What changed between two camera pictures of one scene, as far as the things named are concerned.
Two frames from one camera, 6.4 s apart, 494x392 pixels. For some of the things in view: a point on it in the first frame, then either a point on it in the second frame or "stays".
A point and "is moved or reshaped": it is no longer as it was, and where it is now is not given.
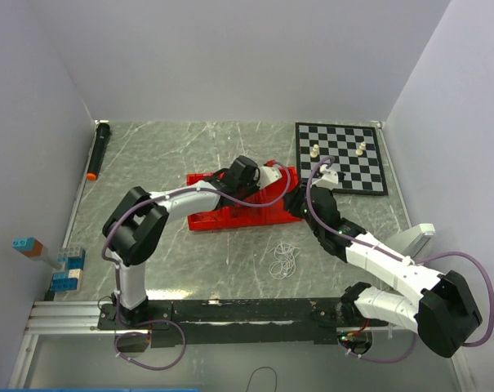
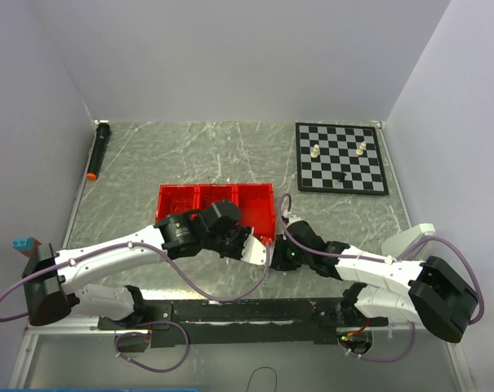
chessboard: x=352 y=150 stays
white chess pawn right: x=360 y=151 stays
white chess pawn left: x=314 y=153 stays
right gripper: x=293 y=199 -> x=278 y=260
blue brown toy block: x=28 y=247 stays
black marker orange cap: x=102 y=136 stays
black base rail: x=240 y=322 stays
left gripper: x=255 y=189 -> x=243 y=232
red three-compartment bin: x=267 y=206 is moved or reshaped
